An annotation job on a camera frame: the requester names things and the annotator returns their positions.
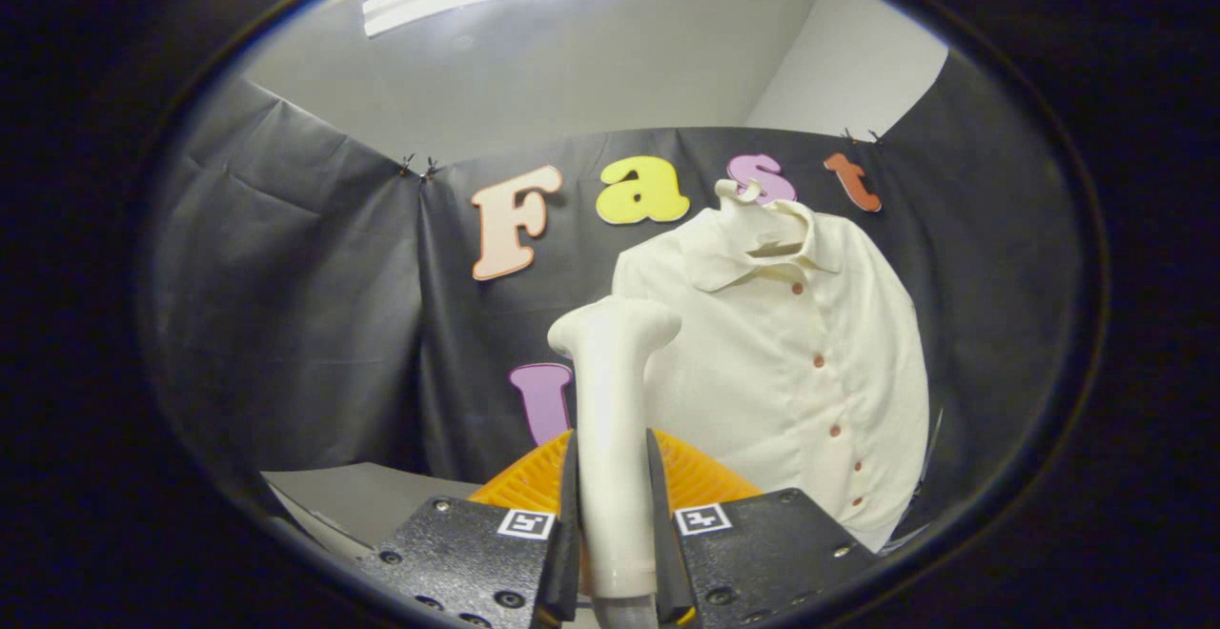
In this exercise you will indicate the black backdrop cloth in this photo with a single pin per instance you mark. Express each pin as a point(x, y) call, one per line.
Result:
point(315, 305)

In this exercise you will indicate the grey cabinet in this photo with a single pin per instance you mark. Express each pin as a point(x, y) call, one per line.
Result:
point(372, 500)

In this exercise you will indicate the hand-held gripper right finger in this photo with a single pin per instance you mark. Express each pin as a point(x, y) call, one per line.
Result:
point(762, 553)

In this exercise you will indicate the cream button shirt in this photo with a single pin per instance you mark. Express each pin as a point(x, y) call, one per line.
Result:
point(791, 400)

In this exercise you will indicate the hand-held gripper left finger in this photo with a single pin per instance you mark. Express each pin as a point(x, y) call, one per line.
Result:
point(467, 553)

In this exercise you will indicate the white clothes hanger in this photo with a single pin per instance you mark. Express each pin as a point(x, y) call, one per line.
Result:
point(753, 214)

